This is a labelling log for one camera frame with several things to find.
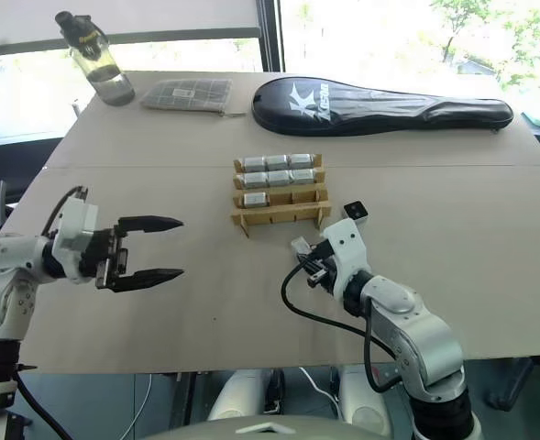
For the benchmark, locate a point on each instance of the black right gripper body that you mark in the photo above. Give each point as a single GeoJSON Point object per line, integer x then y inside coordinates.
{"type": "Point", "coordinates": [325, 272]}

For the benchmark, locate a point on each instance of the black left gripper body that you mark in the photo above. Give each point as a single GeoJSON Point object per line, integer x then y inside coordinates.
{"type": "Point", "coordinates": [104, 256]}

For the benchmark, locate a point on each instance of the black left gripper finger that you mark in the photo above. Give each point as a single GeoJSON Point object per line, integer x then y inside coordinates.
{"type": "Point", "coordinates": [150, 277]}
{"type": "Point", "coordinates": [150, 223]}

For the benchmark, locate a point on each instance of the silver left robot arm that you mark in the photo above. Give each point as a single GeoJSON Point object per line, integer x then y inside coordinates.
{"type": "Point", "coordinates": [3, 275]}

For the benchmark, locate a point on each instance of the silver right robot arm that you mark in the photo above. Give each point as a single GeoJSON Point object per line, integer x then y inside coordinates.
{"type": "Point", "coordinates": [416, 339]}

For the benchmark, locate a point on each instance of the wooden battery rack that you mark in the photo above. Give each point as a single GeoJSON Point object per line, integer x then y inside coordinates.
{"type": "Point", "coordinates": [281, 213]}

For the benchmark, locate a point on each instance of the white robot leg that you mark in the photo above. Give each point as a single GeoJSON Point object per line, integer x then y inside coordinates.
{"type": "Point", "coordinates": [239, 396]}
{"type": "Point", "coordinates": [363, 399]}

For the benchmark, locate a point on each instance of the grey mesh zip pouch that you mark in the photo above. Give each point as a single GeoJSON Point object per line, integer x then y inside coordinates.
{"type": "Point", "coordinates": [188, 95]}

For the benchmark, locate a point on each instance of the black racket cover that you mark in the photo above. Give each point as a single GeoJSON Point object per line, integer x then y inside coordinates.
{"type": "Point", "coordinates": [370, 110]}

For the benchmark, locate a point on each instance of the grey robot torso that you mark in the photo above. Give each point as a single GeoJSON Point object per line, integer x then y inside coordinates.
{"type": "Point", "coordinates": [278, 428]}

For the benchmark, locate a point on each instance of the clear water bottle black lid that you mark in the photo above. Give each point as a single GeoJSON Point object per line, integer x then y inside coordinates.
{"type": "Point", "coordinates": [102, 64]}

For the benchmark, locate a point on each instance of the white roller blind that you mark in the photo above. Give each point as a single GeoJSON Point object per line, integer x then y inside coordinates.
{"type": "Point", "coordinates": [113, 18]}

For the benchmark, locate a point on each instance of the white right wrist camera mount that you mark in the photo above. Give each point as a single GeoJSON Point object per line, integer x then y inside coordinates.
{"type": "Point", "coordinates": [349, 249]}

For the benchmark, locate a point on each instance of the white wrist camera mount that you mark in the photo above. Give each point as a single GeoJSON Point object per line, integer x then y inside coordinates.
{"type": "Point", "coordinates": [349, 249]}
{"type": "Point", "coordinates": [78, 220]}

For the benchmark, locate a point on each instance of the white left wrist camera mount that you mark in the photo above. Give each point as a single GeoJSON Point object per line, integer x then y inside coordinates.
{"type": "Point", "coordinates": [78, 220]}

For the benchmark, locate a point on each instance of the black window frame post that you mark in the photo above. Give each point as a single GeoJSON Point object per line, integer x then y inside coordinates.
{"type": "Point", "coordinates": [270, 34]}

